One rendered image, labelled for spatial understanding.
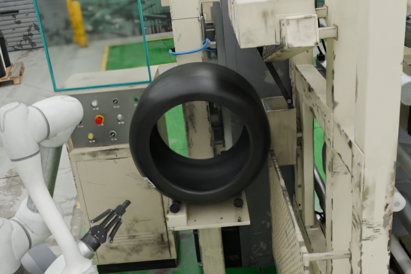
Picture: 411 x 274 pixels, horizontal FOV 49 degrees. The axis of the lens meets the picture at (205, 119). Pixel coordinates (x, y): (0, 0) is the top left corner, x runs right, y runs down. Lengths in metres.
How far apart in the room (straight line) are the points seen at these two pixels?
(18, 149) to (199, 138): 0.96
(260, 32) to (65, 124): 0.77
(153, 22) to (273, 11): 9.69
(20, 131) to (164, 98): 0.54
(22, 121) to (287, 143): 1.22
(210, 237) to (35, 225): 0.96
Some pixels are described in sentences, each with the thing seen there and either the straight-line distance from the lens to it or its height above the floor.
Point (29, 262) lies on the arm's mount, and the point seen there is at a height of 0.73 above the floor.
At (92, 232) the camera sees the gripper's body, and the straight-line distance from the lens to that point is 1.86.
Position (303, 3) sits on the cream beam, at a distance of 1.48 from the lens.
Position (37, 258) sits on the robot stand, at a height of 0.65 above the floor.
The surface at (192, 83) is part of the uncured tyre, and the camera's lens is 1.76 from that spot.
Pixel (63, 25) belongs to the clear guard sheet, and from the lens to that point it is 2.55.
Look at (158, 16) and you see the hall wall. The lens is 11.09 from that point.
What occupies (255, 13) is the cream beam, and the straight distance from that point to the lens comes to 1.46.
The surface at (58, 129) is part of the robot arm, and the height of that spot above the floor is 1.40.
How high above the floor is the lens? 1.98
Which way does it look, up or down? 22 degrees down
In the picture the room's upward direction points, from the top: 6 degrees counter-clockwise
